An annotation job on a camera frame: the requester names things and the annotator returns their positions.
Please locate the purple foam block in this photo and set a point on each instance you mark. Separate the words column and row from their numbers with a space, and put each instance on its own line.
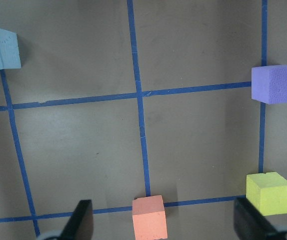
column 269, row 84

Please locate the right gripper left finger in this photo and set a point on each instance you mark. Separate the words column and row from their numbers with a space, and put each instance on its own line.
column 80, row 226

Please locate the yellow foam block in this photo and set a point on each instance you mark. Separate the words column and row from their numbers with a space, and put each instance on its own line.
column 267, row 192

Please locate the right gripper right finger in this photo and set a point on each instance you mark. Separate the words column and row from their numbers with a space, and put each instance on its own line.
column 249, row 224

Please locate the orange block near arm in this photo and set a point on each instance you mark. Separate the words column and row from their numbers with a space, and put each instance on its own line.
column 149, row 218

